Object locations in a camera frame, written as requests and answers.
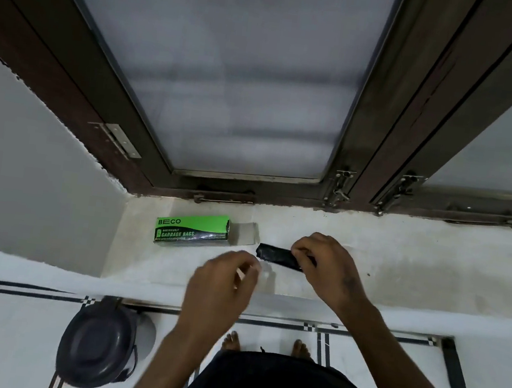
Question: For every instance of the person's left hand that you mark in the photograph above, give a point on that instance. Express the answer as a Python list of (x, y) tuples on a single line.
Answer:
[(213, 295)]

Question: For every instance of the person's right hand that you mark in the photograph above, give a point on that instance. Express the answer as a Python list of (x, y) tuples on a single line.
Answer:
[(332, 275)]

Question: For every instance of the person's left fingers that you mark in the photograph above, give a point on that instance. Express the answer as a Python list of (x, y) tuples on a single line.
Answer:
[(247, 267)]

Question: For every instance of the person's right fingers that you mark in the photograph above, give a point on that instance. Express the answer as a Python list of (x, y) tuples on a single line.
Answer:
[(306, 246)]

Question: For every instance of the clear plastic wrapper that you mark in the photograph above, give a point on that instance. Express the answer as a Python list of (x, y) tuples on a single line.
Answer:
[(266, 279)]

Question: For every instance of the black garbage bag roll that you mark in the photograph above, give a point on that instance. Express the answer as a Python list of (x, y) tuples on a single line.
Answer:
[(276, 255)]

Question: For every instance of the person's right forearm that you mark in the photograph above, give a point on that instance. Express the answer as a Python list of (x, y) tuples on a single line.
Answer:
[(405, 377)]

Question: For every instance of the person's left forearm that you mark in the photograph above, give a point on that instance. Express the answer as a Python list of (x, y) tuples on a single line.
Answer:
[(174, 367)]

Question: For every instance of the brass window latch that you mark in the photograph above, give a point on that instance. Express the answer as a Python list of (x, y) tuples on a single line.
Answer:
[(340, 188), (398, 192)]

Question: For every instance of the green garbage bag box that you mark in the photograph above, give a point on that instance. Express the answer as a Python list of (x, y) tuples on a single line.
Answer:
[(188, 232)]

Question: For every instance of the person's left foot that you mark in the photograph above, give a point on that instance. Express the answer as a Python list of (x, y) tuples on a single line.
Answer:
[(231, 342)]

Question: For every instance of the person's foot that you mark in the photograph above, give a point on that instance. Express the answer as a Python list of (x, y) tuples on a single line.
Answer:
[(231, 342), (302, 350)]

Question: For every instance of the person's right foot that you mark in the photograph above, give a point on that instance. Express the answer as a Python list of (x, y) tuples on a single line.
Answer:
[(302, 350)]

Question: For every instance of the grey lidded dustbin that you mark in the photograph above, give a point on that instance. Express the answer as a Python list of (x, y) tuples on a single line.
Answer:
[(95, 344)]

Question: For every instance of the silver metal hinge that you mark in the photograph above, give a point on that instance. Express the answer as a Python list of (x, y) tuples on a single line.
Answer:
[(118, 139)]

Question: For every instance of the large frosted window pane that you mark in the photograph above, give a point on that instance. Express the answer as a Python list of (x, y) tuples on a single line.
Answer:
[(235, 58)]

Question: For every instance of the narrow frosted window pane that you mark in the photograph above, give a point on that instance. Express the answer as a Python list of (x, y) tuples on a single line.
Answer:
[(505, 133)]

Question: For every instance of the brown wooden window frame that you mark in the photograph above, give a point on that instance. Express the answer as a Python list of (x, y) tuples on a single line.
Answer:
[(381, 123)]

